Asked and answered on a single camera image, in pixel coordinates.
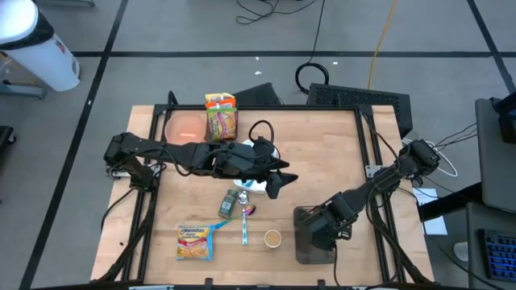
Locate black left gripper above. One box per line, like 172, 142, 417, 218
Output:
217, 136, 299, 199

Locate white plastic bin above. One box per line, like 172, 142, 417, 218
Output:
233, 139, 281, 195

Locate silver spoon teal patterned handle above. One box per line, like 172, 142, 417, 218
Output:
237, 189, 250, 246

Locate iridescent spoon teal handle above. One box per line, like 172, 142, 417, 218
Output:
211, 204, 257, 231

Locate gold-lidded furikake jar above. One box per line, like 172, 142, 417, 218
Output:
264, 229, 283, 250

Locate green-labelled spice jar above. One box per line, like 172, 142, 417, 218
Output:
217, 188, 239, 220

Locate green ramen packet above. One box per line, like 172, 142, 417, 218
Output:
206, 106, 239, 142

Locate yellow ramen packet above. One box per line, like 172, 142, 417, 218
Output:
204, 92, 237, 104

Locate blue Maruchan ramen packet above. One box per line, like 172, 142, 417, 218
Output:
176, 224, 214, 262

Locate dark grey plastic bin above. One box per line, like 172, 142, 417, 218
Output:
203, 102, 239, 146
293, 205, 342, 266

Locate black flat panel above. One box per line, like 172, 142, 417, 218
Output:
232, 82, 283, 106

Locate white paper sheet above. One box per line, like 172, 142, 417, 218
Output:
413, 187, 448, 237

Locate pink translucent bowl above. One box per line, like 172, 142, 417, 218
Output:
165, 111, 207, 145

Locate black desk beam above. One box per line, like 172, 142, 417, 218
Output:
418, 183, 485, 222

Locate grey computer mouse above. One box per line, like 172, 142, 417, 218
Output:
453, 241, 471, 263

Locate black keyboard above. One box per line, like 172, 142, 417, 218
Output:
478, 228, 516, 283

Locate black object on desk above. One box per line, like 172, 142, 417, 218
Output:
489, 91, 516, 146

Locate white trash can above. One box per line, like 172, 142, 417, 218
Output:
0, 0, 81, 93

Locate grey metal bar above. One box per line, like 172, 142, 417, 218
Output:
34, 0, 97, 8

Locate black equipment piece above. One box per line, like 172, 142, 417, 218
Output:
0, 125, 18, 149

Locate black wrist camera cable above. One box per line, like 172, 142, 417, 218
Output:
248, 119, 276, 146

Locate black aluminium table frame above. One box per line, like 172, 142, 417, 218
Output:
94, 90, 435, 290

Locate black coiled floor cable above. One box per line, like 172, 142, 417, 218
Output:
294, 0, 330, 96

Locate white cable bundle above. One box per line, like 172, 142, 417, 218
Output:
402, 139, 460, 178

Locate black looped floor cable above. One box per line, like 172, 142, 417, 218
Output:
235, 0, 319, 25

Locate yellow floor cable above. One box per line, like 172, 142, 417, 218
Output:
366, 0, 398, 90

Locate black power cable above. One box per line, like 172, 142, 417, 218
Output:
99, 187, 137, 233

